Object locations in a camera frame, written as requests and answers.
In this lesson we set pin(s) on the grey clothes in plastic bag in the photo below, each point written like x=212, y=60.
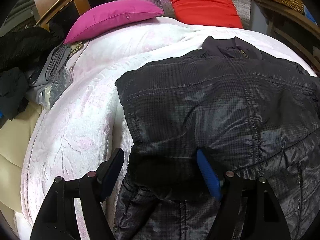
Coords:
x=48, y=83

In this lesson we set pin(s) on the magenta pillow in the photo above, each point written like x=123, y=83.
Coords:
x=107, y=16

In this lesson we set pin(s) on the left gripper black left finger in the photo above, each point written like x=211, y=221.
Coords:
x=57, y=218

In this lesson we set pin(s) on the red cushion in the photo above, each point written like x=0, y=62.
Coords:
x=220, y=13

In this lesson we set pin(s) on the wooden shelf unit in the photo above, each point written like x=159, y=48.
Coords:
x=293, y=29

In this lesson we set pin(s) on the black clothes pile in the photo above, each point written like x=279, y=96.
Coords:
x=22, y=52

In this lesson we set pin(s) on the white pink fleece blanket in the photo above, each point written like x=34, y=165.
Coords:
x=87, y=122

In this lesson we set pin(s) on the black plaid puffer jacket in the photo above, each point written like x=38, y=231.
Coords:
x=248, y=111

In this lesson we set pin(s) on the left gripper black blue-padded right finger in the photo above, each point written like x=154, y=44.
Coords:
x=249, y=209

